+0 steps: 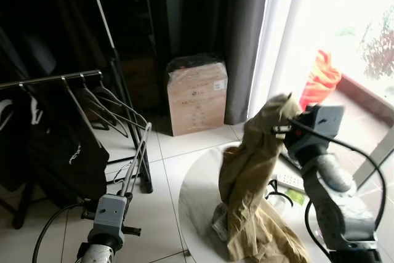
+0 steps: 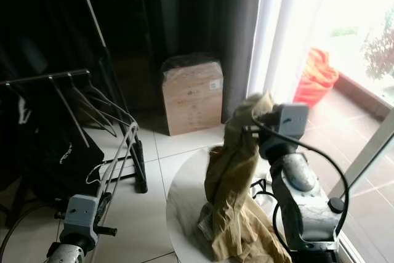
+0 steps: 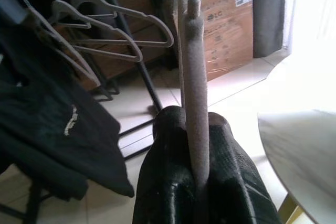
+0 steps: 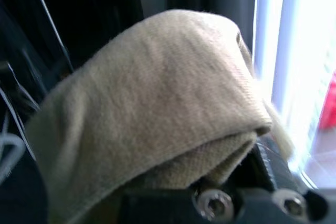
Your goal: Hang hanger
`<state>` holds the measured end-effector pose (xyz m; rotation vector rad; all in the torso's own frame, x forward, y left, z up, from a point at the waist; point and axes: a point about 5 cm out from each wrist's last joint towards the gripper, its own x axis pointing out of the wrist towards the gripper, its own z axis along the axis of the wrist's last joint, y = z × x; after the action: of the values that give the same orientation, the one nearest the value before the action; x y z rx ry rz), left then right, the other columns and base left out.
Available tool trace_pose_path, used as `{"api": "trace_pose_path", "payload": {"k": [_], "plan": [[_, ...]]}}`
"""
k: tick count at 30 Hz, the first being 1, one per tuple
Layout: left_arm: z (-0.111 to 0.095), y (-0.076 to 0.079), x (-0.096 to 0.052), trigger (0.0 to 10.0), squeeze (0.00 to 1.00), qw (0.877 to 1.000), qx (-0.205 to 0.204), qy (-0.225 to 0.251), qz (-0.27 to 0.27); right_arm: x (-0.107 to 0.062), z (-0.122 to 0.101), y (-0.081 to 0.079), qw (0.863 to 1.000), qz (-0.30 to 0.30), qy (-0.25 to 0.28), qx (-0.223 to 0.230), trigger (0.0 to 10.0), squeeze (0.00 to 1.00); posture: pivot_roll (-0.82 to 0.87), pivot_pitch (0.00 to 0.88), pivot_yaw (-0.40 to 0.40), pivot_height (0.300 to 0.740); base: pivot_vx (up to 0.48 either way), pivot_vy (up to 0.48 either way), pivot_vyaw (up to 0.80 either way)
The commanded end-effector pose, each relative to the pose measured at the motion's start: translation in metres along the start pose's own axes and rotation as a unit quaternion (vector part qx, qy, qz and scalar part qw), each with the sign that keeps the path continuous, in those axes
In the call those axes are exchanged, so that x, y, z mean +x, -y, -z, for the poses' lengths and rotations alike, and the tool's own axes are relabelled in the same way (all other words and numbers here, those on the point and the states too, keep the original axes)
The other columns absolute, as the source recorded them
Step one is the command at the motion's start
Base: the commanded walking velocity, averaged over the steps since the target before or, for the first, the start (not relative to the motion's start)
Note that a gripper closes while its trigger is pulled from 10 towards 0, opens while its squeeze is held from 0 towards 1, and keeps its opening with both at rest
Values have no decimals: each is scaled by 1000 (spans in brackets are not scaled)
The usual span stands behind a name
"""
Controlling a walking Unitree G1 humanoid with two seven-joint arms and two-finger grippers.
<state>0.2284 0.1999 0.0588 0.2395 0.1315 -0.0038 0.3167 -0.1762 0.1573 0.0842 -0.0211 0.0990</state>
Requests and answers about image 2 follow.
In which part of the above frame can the beige t-shirt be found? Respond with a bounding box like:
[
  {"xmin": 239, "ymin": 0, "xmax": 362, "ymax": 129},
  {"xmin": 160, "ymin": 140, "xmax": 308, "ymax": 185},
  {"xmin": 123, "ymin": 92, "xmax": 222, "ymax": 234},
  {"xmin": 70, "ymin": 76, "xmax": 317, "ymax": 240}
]
[{"xmin": 203, "ymin": 91, "xmax": 293, "ymax": 263}]

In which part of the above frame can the orange bag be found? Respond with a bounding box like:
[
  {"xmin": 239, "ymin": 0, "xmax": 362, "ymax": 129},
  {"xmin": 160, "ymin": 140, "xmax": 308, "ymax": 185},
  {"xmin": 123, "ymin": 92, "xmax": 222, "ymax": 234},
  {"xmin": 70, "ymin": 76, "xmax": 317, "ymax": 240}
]
[{"xmin": 292, "ymin": 47, "xmax": 340, "ymax": 107}]

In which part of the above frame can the black shirt with chest logo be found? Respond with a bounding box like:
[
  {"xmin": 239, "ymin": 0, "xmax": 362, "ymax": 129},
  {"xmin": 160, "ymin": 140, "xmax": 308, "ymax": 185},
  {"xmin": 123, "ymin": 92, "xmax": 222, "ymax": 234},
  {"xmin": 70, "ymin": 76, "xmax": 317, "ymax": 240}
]
[{"xmin": 18, "ymin": 87, "xmax": 105, "ymax": 199}]

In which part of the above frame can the plastic wrapped cardboard box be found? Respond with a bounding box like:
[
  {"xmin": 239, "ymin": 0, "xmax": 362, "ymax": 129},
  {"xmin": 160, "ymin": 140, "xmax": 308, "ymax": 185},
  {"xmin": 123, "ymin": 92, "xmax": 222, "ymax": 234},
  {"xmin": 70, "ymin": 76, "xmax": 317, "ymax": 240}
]
[{"xmin": 161, "ymin": 52, "xmax": 224, "ymax": 137}]

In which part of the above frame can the round white table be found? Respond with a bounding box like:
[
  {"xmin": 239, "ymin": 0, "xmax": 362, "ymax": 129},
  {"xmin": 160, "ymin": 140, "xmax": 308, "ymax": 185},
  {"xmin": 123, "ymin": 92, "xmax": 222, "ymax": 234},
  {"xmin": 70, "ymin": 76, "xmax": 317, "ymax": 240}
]
[{"xmin": 166, "ymin": 146, "xmax": 302, "ymax": 263}]

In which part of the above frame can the dark grey curtain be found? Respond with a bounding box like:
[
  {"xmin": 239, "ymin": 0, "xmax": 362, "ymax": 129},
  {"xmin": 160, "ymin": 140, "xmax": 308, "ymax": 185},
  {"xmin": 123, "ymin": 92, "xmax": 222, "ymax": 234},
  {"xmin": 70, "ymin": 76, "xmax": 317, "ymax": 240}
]
[{"xmin": 175, "ymin": 0, "xmax": 264, "ymax": 125}]

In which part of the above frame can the white patterned packet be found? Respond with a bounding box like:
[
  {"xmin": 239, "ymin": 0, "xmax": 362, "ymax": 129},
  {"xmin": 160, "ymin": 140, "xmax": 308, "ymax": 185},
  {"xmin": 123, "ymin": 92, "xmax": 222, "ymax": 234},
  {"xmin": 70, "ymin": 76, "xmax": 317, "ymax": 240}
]
[{"xmin": 198, "ymin": 208, "xmax": 219, "ymax": 239}]

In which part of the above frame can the red leafed plant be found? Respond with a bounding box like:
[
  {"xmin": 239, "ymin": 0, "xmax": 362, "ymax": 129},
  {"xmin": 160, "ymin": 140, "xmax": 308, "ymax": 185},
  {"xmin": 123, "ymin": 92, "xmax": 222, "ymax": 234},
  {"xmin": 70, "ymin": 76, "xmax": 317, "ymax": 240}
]
[{"xmin": 362, "ymin": 23, "xmax": 394, "ymax": 82}]

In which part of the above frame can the black tower speaker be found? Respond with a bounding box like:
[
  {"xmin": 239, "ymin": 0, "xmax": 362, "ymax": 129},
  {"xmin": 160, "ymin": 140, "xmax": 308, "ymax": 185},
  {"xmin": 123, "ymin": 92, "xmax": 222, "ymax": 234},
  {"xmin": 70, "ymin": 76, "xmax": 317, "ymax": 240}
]
[{"xmin": 140, "ymin": 0, "xmax": 168, "ymax": 125}]

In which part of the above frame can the black metal clothes rack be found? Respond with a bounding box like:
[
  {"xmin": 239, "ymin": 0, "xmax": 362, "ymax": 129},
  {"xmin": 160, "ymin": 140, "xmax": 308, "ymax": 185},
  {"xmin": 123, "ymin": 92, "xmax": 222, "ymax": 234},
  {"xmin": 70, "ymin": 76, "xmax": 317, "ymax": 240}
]
[{"xmin": 0, "ymin": 0, "xmax": 150, "ymax": 227}]

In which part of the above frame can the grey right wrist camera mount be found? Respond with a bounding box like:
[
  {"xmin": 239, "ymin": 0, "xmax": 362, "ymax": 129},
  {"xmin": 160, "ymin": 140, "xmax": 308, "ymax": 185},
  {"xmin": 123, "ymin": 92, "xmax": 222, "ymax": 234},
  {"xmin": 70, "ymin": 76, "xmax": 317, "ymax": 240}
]
[{"xmin": 259, "ymin": 103, "xmax": 310, "ymax": 159}]

